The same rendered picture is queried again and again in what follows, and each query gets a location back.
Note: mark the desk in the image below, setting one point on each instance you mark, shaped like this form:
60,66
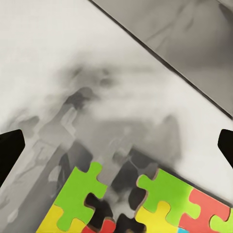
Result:
83,88

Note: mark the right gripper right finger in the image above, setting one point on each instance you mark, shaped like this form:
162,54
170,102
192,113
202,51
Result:
225,144

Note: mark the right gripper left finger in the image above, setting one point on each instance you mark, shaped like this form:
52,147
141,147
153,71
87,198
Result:
11,146

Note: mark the toy box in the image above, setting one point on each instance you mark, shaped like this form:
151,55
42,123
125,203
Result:
194,36

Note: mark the jigsaw puzzle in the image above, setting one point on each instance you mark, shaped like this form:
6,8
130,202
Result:
169,206

